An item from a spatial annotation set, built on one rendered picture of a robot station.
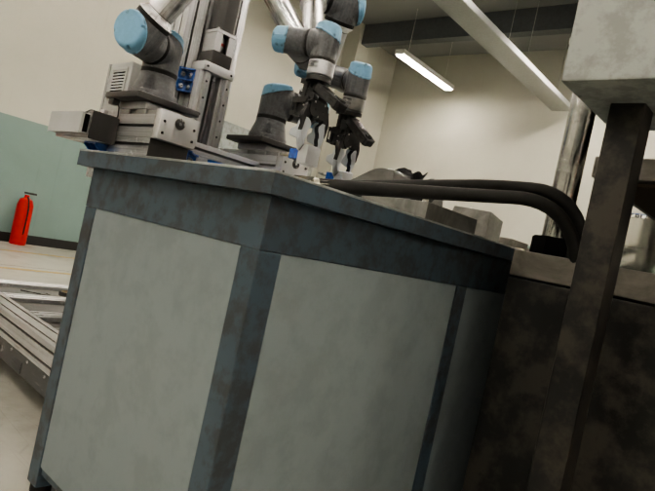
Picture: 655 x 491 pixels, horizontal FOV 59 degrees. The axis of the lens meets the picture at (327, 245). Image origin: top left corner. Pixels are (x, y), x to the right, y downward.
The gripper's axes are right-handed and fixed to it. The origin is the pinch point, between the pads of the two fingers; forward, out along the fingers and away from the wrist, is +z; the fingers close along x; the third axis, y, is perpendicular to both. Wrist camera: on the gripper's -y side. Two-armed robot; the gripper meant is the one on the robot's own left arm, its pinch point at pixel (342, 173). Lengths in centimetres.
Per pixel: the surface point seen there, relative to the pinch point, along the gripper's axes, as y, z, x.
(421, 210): -47, 1, 19
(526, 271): -75, 8, 13
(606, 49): -87, -36, 38
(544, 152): 261, -45, -711
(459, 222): -48.5, 3.3, 2.9
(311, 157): -14.0, -4.7, 29.0
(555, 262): -80, 4, 13
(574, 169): -75, -17, 5
